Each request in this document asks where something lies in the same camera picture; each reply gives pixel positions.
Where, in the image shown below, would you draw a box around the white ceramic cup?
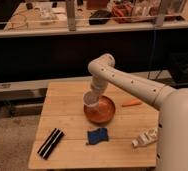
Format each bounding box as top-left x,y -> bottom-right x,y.
83,91 -> 99,107

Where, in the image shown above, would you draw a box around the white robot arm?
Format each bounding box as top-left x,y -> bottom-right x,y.
88,54 -> 188,171

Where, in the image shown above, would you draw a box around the orange ceramic bowl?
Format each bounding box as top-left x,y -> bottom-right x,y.
84,96 -> 116,124

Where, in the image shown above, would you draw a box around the orange carrot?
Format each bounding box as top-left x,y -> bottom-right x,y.
122,100 -> 142,107

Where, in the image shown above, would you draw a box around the blue cloth object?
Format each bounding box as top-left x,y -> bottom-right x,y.
87,128 -> 109,145

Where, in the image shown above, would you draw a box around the black bag on shelf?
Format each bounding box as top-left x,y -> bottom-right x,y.
89,10 -> 111,25

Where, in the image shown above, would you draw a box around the white plastic bottle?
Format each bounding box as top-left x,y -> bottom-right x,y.
132,128 -> 158,148

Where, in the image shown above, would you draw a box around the red cluttered items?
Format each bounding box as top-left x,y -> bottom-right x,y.
111,2 -> 151,24

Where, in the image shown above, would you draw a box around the black rectangular bar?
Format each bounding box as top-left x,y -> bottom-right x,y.
37,128 -> 64,160

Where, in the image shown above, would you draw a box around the metal shelf post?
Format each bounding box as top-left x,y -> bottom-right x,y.
66,0 -> 76,31

